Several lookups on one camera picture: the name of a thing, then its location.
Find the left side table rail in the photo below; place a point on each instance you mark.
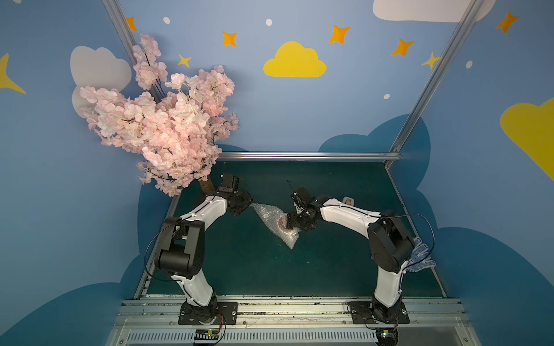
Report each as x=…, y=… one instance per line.
x=148, y=266

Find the right small electronics board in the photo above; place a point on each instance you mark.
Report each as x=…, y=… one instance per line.
x=386, y=337

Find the white mug red inside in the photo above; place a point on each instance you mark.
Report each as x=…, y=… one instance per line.
x=284, y=223

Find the pink cherry blossom tree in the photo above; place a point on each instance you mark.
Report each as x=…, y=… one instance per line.
x=175, y=124

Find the clear bubble wrap sheet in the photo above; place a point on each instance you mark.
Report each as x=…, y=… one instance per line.
x=270, y=216

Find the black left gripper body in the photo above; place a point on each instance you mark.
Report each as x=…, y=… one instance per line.
x=242, y=202

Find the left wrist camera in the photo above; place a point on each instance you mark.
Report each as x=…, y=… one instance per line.
x=229, y=185

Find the left small electronics board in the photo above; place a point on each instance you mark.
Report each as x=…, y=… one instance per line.
x=206, y=337

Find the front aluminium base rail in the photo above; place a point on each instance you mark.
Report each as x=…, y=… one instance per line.
x=290, y=320

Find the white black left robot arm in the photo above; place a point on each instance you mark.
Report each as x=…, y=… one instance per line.
x=181, y=244

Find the aluminium corner post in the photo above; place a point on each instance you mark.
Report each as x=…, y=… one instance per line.
x=119, y=21
x=461, y=32

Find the blue dotted work glove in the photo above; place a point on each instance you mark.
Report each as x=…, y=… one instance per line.
x=420, y=257

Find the dark square tree base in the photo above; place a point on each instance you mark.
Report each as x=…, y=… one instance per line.
x=205, y=193

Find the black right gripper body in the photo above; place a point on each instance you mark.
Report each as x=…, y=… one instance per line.
x=301, y=218

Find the left aluminium corner post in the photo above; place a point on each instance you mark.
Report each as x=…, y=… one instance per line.
x=119, y=21

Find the white tape dispenser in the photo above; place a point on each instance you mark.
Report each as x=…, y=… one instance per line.
x=348, y=201

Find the small electronics board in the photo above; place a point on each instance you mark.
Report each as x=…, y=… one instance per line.
x=386, y=337
x=206, y=337

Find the back aluminium frame rail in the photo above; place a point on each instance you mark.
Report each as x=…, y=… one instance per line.
x=308, y=156

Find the right aluminium corner post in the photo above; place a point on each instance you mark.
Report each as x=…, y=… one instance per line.
x=461, y=32

